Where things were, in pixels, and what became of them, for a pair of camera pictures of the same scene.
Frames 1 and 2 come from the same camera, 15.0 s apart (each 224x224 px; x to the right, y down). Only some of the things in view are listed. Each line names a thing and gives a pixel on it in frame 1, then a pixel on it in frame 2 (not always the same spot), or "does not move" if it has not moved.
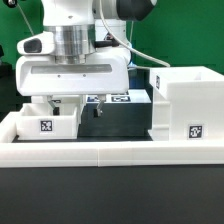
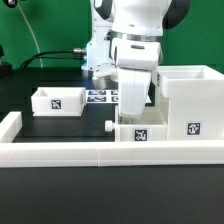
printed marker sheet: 109,98 does not move
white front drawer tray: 37,121 to 150,127
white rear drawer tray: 68,103 does not move
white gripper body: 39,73 to 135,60
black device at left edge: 6,69 does not move
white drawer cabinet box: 188,104 does not move
